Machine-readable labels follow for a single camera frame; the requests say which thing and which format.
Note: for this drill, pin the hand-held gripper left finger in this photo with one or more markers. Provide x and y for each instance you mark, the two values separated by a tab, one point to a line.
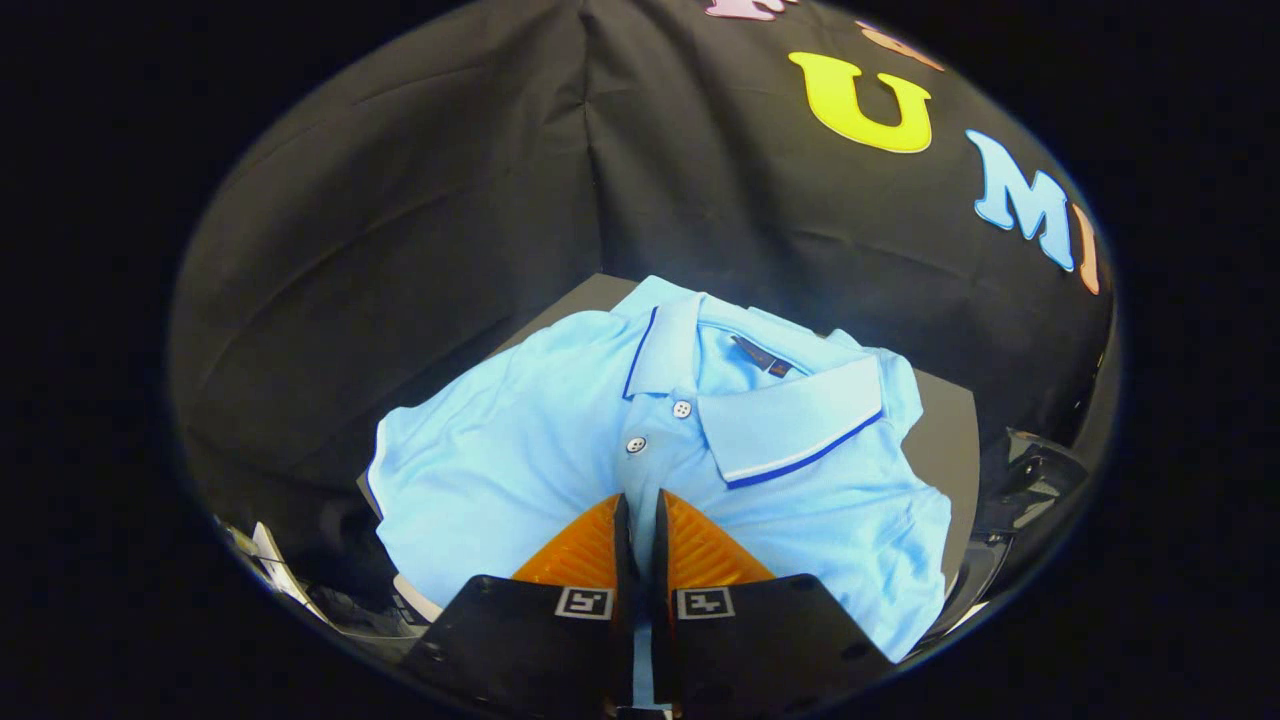
540	650

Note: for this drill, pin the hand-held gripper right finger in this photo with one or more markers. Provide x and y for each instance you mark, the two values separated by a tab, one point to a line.
770	650

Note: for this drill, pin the light blue polo shirt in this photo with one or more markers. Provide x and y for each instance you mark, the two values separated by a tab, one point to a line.
520	450

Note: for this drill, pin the dark glass washing machine lid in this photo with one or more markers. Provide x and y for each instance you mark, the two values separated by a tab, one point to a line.
1035	480

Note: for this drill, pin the white slat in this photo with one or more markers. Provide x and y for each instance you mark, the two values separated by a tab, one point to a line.
285	570

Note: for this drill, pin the grey side cabinet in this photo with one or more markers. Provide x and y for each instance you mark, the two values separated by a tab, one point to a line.
945	440

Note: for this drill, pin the black backdrop cloth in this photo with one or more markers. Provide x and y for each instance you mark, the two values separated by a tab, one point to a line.
450	220

